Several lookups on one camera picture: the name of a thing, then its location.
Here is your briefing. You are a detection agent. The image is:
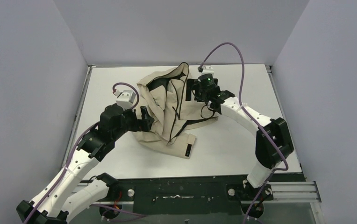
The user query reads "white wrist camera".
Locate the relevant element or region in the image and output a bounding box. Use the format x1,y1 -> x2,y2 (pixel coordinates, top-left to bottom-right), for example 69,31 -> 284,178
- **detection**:
198,65 -> 214,76
116,90 -> 136,110

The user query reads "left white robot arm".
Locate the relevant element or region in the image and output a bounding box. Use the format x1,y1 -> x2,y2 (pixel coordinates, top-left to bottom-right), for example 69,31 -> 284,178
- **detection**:
16,104 -> 154,224

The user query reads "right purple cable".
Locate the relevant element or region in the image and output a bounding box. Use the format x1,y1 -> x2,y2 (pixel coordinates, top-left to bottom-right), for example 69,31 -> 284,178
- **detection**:
198,42 -> 289,224

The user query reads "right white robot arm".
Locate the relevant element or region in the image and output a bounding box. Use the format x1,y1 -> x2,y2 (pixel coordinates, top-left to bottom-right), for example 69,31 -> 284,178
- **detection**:
186,73 -> 294,199

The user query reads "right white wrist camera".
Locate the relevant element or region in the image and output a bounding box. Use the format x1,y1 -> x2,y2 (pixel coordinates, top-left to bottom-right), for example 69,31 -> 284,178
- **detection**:
198,65 -> 214,76

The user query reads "beige jacket with black lining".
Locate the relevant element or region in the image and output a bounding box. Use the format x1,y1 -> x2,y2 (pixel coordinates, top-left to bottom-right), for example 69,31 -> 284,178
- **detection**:
133,63 -> 218,159

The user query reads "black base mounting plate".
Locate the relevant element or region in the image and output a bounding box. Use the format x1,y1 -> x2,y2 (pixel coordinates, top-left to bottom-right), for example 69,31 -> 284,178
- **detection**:
87,173 -> 306,216

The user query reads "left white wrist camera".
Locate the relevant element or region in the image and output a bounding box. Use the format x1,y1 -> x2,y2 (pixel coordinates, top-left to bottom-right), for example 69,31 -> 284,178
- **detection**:
116,90 -> 136,110

